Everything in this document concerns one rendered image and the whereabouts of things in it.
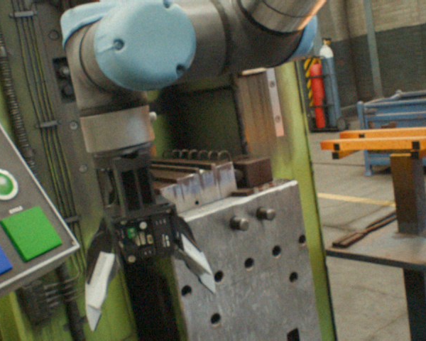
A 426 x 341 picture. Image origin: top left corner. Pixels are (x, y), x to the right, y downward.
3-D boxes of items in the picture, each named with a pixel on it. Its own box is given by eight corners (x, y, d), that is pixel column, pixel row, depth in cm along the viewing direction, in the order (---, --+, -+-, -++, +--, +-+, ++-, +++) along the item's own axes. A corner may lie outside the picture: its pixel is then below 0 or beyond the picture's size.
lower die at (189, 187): (237, 193, 122) (231, 158, 121) (165, 218, 112) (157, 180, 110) (155, 181, 157) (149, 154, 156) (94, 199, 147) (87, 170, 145)
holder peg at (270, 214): (277, 219, 116) (275, 207, 116) (268, 222, 115) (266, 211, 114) (265, 217, 120) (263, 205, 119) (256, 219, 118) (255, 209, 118)
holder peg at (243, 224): (250, 229, 112) (248, 217, 112) (241, 233, 111) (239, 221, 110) (239, 226, 116) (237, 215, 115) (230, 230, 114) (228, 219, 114)
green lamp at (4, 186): (20, 194, 82) (13, 168, 81) (-10, 202, 79) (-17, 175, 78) (15, 192, 84) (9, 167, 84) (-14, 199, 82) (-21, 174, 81)
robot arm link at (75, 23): (65, 2, 48) (50, 19, 56) (89, 116, 50) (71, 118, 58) (142, -6, 51) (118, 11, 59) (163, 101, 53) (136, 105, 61)
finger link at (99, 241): (74, 280, 57) (106, 208, 58) (74, 275, 59) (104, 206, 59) (113, 293, 59) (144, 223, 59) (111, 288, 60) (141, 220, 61)
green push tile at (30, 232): (63, 242, 82) (39, 204, 83) (27, 260, 76) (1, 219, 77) (58, 247, 83) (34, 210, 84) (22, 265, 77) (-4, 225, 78)
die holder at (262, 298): (323, 345, 132) (299, 179, 125) (204, 418, 112) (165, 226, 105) (204, 293, 179) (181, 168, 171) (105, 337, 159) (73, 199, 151)
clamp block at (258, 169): (275, 180, 129) (271, 155, 128) (249, 189, 124) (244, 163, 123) (246, 177, 139) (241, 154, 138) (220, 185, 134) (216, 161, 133)
